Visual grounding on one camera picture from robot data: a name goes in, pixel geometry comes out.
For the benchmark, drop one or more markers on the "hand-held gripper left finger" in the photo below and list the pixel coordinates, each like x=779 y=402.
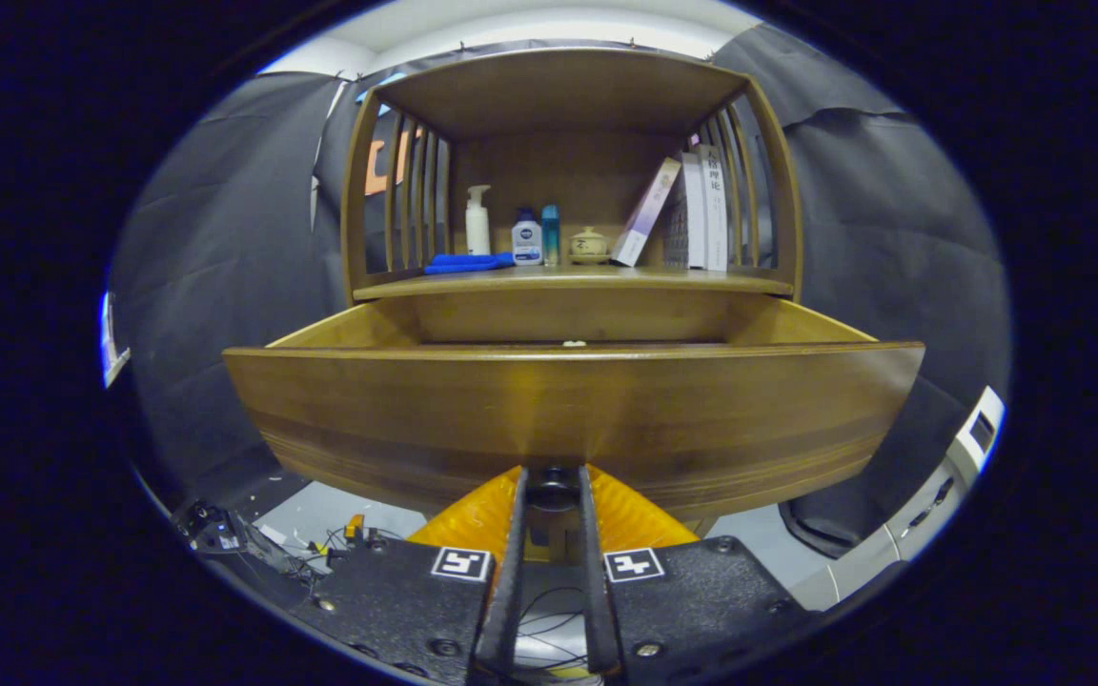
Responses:
x=511 y=591

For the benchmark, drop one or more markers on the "wooden countertop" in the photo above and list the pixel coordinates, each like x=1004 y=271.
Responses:
x=587 y=279

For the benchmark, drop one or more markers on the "blue folded cloth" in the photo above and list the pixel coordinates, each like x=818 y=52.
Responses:
x=463 y=263

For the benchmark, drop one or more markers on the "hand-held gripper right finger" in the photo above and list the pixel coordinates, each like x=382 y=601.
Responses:
x=592 y=591

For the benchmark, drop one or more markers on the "beige lidded tea cup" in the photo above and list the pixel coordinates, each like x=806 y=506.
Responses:
x=589 y=242

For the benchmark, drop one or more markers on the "white panel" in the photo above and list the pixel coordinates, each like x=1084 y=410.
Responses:
x=111 y=353

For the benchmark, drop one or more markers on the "white book with patterned cover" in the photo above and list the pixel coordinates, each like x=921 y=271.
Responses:
x=692 y=210

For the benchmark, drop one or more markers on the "white book with black title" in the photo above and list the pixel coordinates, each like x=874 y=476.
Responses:
x=714 y=210

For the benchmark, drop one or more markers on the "black electronic device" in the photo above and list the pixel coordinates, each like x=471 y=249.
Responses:
x=220 y=532

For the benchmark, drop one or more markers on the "white pump bottle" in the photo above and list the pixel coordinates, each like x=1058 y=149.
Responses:
x=477 y=229

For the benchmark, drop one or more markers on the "white bottle with dark cap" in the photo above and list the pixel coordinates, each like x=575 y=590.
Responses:
x=526 y=243

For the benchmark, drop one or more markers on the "purple and white book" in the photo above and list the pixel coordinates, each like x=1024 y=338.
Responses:
x=644 y=214

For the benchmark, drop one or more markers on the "beige saucer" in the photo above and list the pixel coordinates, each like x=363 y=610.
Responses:
x=589 y=259

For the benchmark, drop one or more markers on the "brown wooden drawer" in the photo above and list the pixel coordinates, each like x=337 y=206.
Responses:
x=568 y=410

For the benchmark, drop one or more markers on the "white appliance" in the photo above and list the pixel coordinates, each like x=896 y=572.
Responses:
x=930 y=514

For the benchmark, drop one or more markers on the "slim teal bottle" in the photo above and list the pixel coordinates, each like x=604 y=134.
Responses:
x=550 y=238

